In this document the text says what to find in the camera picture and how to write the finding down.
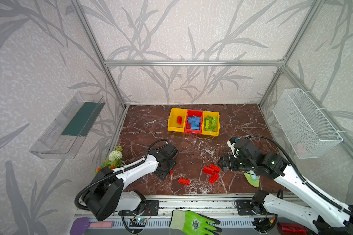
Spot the red lego bottom brick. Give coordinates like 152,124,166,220
178,177,190,186

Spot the red lego cluster top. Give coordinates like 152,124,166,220
210,164,221,174

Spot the red lego cluster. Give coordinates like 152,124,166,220
203,166,215,175
210,164,221,174
208,173,220,185

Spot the blue lego brick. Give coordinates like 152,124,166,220
194,116,201,124
187,116,197,123
190,123,200,130

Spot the blue lego top brick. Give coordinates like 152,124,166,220
194,116,201,124

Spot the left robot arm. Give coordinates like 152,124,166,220
74,139,178,221

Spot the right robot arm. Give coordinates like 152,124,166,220
218,136,353,235

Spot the green toy trowel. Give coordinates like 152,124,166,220
244,170,260,188

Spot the left yellow bin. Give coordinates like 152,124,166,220
168,108,187,133

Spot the yellow bin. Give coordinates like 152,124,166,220
202,111,220,137
168,108,187,133

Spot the red lego cluster bottom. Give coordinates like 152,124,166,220
208,173,220,185

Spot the right yellow bin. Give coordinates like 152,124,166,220
202,111,220,137

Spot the red middle bin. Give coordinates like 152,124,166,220
184,109,203,135

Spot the white pot with plant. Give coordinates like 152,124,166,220
94,146,125,174

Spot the green work glove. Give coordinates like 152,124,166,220
169,210,223,235

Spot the red metallic tool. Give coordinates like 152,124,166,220
277,223,309,235

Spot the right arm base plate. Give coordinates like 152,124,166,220
234,199,273,216

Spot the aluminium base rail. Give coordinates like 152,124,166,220
73,193,321,218

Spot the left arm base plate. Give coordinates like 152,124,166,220
118,200,160,216

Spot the white wire mesh basket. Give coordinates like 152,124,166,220
273,88,343,159

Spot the clear acrylic wall shelf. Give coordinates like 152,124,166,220
29,92,106,160

